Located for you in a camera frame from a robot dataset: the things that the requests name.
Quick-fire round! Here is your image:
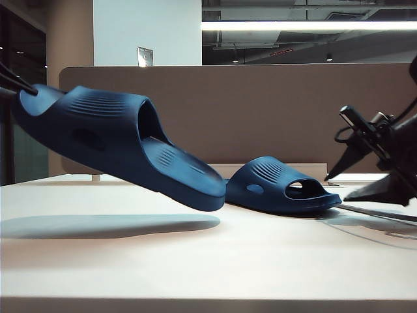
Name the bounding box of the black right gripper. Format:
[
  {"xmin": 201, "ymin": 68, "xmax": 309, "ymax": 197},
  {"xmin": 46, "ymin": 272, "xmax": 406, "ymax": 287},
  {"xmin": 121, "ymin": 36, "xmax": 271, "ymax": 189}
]
[{"xmin": 324, "ymin": 112, "xmax": 417, "ymax": 207}]

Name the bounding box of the blue rubber slipper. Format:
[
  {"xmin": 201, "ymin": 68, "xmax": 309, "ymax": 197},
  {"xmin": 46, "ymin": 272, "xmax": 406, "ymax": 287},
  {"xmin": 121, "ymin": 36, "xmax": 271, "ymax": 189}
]
[
  {"xmin": 224, "ymin": 155, "xmax": 342, "ymax": 216},
  {"xmin": 12, "ymin": 83, "xmax": 226, "ymax": 211}
]

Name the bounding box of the brown desk partition panel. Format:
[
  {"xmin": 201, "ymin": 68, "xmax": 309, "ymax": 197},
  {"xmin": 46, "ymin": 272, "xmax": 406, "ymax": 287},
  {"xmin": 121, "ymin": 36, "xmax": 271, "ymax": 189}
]
[{"xmin": 58, "ymin": 63, "xmax": 417, "ymax": 177}]

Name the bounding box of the white ceiling light strip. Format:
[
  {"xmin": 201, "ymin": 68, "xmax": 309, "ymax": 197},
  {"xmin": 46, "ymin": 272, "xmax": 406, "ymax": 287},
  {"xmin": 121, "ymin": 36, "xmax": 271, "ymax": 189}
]
[{"xmin": 201, "ymin": 21, "xmax": 417, "ymax": 33}]

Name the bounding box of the grey cable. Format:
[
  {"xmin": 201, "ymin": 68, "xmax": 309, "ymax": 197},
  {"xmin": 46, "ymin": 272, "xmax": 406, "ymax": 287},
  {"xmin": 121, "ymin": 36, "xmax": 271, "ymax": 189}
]
[{"xmin": 338, "ymin": 203, "xmax": 417, "ymax": 226}]

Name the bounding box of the black camera cable loop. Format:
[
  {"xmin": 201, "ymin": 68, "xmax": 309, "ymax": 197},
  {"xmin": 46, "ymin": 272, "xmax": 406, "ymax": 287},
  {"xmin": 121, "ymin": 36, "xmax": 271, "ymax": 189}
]
[{"xmin": 334, "ymin": 126, "xmax": 358, "ymax": 144}]

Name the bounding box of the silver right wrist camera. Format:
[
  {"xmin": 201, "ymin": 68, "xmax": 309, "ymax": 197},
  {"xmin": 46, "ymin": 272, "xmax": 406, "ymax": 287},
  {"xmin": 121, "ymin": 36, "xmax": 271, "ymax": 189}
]
[{"xmin": 338, "ymin": 104, "xmax": 371, "ymax": 138}]

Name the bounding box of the silver wall switch plate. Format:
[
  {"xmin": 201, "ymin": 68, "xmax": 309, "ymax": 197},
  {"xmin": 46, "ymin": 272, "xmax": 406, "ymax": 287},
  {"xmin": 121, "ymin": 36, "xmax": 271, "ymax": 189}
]
[{"xmin": 136, "ymin": 47, "xmax": 154, "ymax": 68}]

